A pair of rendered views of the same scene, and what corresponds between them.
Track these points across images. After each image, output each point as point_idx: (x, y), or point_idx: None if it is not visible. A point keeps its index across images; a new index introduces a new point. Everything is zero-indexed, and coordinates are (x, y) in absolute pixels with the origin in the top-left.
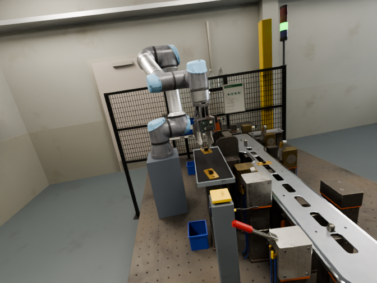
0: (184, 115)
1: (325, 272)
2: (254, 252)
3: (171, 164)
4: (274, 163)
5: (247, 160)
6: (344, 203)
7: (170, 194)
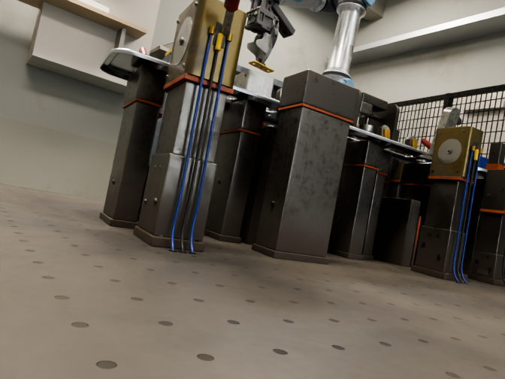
0: (337, 74)
1: None
2: None
3: None
4: (394, 144)
5: (403, 172)
6: (282, 96)
7: None
